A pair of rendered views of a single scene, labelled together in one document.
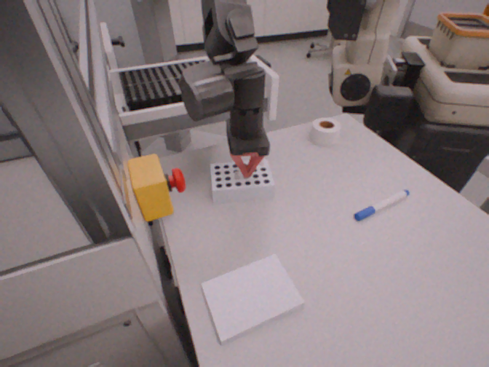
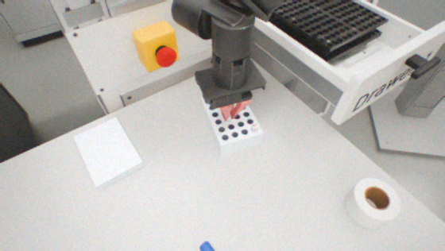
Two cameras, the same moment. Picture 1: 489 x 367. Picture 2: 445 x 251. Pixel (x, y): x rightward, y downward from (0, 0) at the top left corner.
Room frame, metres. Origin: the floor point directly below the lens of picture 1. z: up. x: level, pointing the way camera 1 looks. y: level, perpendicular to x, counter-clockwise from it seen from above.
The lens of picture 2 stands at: (0.35, -0.32, 1.20)
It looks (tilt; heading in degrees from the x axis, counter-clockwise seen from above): 52 degrees down; 79
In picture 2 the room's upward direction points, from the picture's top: straight up
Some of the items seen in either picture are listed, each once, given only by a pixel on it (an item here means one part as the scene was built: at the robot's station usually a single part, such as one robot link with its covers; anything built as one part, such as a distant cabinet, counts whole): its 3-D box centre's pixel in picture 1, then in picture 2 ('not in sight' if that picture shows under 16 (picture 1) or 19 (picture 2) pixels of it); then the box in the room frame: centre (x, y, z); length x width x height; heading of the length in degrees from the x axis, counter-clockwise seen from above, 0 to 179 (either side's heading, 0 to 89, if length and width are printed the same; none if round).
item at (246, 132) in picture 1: (247, 121); (230, 68); (0.42, 0.00, 0.92); 0.10 x 0.07 x 0.07; 9
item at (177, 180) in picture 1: (175, 180); (164, 55); (0.32, 0.11, 0.88); 0.04 x 0.03 x 0.04; 23
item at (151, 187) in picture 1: (153, 186); (157, 47); (0.31, 0.14, 0.88); 0.07 x 0.05 x 0.07; 23
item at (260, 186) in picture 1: (241, 180); (230, 120); (0.43, 0.01, 0.78); 0.12 x 0.08 x 0.04; 98
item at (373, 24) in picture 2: not in sight; (357, 32); (0.69, 0.08, 0.90); 0.18 x 0.02 x 0.01; 23
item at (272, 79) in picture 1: (249, 76); (396, 70); (0.73, -0.01, 0.87); 0.29 x 0.02 x 0.11; 23
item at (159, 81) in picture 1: (173, 91); (314, 21); (0.65, 0.18, 0.87); 0.22 x 0.18 x 0.06; 113
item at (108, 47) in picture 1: (111, 54); not in sight; (0.90, 0.41, 0.87); 0.29 x 0.02 x 0.11; 23
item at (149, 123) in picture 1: (170, 94); (311, 21); (0.65, 0.18, 0.86); 0.40 x 0.26 x 0.06; 113
